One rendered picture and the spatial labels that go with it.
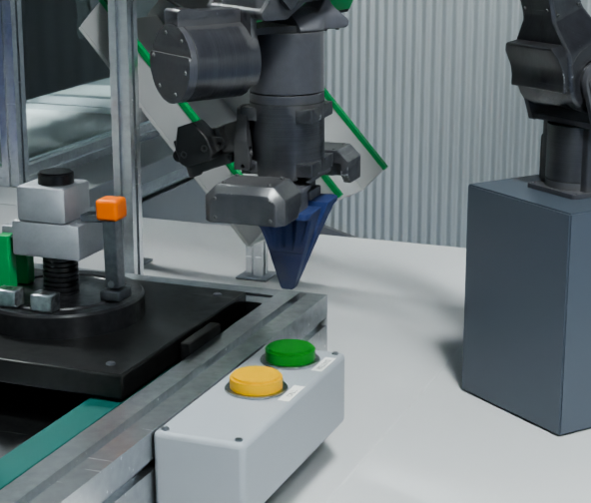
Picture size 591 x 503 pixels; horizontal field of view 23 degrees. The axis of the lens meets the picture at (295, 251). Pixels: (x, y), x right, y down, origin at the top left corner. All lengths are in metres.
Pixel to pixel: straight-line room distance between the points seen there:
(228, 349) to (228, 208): 0.19
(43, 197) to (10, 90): 1.06
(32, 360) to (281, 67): 0.30
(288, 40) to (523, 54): 0.27
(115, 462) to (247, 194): 0.21
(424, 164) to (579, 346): 3.47
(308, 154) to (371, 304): 0.58
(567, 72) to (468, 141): 3.28
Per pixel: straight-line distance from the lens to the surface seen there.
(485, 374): 1.36
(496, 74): 4.40
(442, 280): 1.75
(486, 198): 1.32
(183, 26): 1.04
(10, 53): 2.25
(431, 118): 4.67
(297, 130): 1.09
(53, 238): 1.22
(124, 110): 1.41
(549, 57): 1.25
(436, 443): 1.27
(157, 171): 2.46
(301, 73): 1.08
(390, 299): 1.67
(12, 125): 2.27
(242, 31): 1.06
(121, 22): 1.40
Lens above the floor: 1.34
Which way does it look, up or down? 15 degrees down
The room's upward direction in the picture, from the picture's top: straight up
